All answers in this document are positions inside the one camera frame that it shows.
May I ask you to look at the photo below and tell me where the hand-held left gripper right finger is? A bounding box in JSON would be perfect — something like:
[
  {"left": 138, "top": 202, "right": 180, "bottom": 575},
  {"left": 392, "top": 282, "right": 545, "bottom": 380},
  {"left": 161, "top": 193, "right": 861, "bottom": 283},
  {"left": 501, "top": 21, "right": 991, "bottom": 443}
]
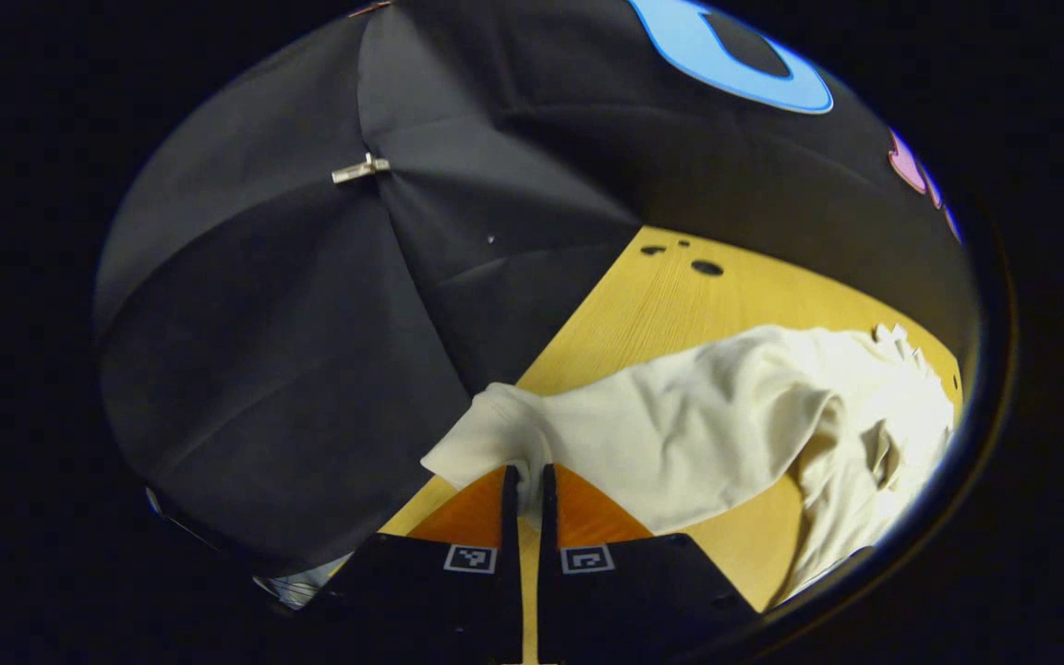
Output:
[{"left": 539, "top": 464, "right": 764, "bottom": 665}]

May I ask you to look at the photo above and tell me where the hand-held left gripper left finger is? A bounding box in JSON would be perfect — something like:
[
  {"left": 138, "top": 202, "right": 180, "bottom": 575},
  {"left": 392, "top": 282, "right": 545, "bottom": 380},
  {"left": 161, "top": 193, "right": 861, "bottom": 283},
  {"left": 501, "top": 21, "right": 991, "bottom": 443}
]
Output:
[{"left": 296, "top": 465, "right": 524, "bottom": 665}]

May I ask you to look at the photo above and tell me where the white sweatshirt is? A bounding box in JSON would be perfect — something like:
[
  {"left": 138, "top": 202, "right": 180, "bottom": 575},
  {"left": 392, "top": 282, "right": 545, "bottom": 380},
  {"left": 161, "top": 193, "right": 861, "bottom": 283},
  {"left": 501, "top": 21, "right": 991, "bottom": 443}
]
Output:
[{"left": 421, "top": 323, "right": 956, "bottom": 601}]

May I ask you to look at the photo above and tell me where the black backdrop cloth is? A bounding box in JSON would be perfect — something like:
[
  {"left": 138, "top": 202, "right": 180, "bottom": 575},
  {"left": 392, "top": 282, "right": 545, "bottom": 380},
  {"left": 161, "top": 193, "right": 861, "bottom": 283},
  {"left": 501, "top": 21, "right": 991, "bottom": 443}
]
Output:
[{"left": 93, "top": 0, "right": 981, "bottom": 578}]

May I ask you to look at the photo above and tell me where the small silver cloth clip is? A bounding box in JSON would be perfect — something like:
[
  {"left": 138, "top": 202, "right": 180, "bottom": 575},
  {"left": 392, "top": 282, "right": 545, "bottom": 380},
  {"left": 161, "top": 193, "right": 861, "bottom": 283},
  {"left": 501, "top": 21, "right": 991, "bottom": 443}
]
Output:
[{"left": 331, "top": 152, "right": 392, "bottom": 185}]

